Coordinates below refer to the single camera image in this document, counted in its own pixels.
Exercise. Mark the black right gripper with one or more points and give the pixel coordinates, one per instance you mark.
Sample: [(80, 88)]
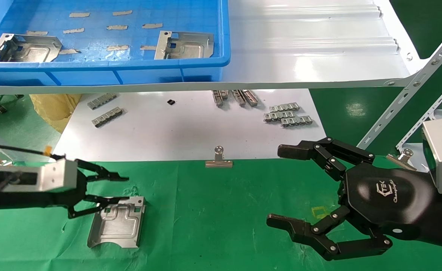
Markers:
[(394, 203)]

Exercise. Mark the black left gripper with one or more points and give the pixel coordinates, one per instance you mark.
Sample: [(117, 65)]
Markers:
[(36, 199)]

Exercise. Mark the silver sheet metal bracket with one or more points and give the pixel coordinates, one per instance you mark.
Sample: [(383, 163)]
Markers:
[(187, 47), (117, 226), (29, 49)]

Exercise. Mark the silver toothed metal strip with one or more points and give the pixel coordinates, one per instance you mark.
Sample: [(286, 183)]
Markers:
[(217, 98), (239, 98), (251, 98), (102, 101), (224, 94), (107, 117), (279, 116), (284, 107), (296, 121)]

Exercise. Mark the green table mat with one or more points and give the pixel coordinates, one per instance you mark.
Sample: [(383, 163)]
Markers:
[(213, 210)]

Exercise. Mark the yellow cloth garment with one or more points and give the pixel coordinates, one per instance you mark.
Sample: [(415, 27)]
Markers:
[(51, 109)]

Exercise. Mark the white flat shelf board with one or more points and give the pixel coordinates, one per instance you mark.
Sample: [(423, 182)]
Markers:
[(190, 128)]

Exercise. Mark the small black plastic part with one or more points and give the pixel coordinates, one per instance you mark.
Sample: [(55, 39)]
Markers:
[(171, 102)]

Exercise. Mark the blue plastic bin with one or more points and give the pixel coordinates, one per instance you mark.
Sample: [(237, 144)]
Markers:
[(93, 73)]

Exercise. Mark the white storage rack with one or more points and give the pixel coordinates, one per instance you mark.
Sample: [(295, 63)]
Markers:
[(416, 126)]

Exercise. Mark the grey tape strip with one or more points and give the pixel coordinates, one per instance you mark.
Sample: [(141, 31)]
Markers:
[(117, 48), (122, 12), (152, 26), (73, 30), (148, 47), (117, 27), (79, 14), (69, 51), (36, 32)]

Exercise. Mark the white ribbed shelf board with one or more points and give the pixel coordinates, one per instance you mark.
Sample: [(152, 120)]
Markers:
[(311, 45)]

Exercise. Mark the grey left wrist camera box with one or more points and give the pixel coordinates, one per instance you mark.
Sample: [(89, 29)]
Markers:
[(51, 175)]

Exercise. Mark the white perforated rack post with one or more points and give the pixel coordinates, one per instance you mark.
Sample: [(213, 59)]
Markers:
[(394, 109)]

